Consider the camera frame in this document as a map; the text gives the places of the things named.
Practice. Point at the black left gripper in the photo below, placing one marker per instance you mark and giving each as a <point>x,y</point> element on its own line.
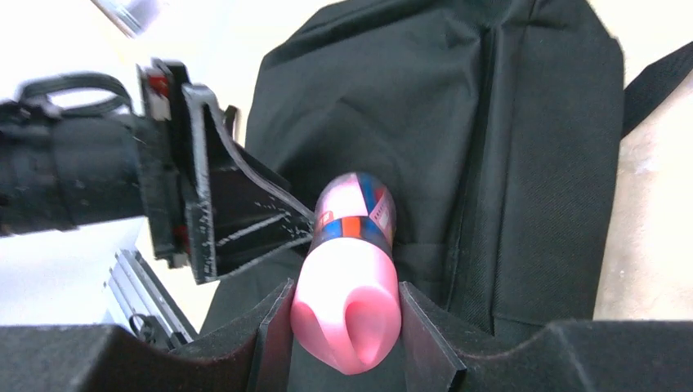
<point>74,152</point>

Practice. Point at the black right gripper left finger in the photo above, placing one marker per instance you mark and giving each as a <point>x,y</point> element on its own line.
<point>251,353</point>

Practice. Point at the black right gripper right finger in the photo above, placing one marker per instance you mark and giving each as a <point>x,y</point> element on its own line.
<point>443,353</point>

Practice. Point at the black student backpack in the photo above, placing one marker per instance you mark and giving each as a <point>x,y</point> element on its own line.
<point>495,125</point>

